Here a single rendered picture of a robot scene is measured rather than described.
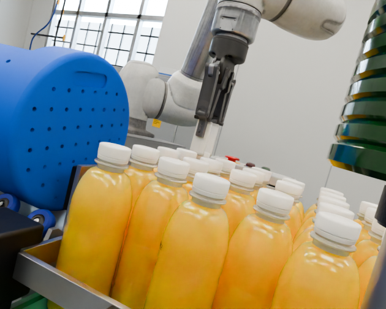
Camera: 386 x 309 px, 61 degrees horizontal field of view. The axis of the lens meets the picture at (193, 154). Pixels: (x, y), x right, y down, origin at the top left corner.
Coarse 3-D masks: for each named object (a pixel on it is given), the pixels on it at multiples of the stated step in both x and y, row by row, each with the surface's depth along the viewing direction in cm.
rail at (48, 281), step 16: (32, 256) 35; (16, 272) 35; (32, 272) 35; (48, 272) 34; (32, 288) 35; (48, 288) 34; (64, 288) 33; (80, 288) 32; (64, 304) 33; (80, 304) 32; (96, 304) 31; (112, 304) 31
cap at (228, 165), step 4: (216, 160) 61; (220, 160) 60; (224, 160) 61; (228, 160) 63; (224, 164) 60; (228, 164) 60; (232, 164) 60; (224, 168) 60; (228, 168) 60; (232, 168) 60
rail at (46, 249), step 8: (48, 240) 40; (56, 240) 41; (24, 248) 37; (32, 248) 37; (40, 248) 38; (48, 248) 40; (56, 248) 41; (40, 256) 39; (48, 256) 40; (56, 256) 41
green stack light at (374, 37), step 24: (384, 0) 8; (384, 24) 8; (360, 48) 9; (384, 48) 8; (360, 72) 9; (384, 72) 8; (360, 96) 9; (384, 96) 8; (360, 120) 8; (384, 120) 8; (336, 144) 9; (360, 144) 8; (384, 144) 7; (360, 168) 8; (384, 168) 7
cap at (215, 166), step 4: (204, 160) 53; (208, 160) 53; (212, 160) 55; (212, 164) 53; (216, 164) 53; (220, 164) 53; (208, 168) 53; (212, 168) 53; (216, 168) 53; (220, 168) 53; (212, 172) 53; (216, 172) 53; (220, 172) 54
